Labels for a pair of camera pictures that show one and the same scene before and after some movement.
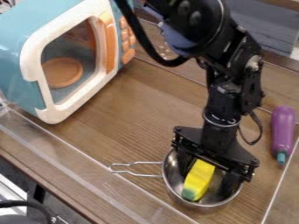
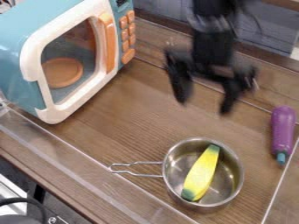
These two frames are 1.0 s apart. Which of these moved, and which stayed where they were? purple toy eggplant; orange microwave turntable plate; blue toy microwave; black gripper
Moved: black gripper
Stayed: purple toy eggplant; blue toy microwave; orange microwave turntable plate
